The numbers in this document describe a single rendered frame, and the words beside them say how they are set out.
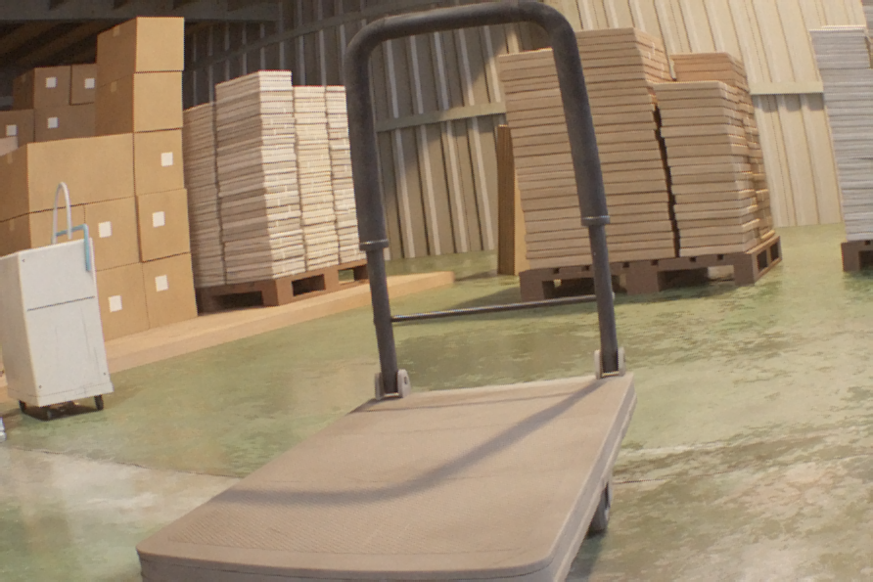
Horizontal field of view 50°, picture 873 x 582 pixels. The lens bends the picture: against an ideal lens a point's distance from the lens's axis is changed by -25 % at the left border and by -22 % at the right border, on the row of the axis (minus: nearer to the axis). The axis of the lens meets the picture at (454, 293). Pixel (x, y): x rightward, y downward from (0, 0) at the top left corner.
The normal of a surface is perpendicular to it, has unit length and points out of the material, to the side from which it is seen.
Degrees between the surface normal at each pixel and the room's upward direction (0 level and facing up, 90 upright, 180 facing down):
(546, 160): 90
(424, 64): 90
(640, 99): 90
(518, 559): 0
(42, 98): 90
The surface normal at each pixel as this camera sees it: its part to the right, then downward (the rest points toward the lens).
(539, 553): -0.12, -0.99
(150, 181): 0.89, -0.08
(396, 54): -0.45, 0.13
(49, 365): 0.69, -0.03
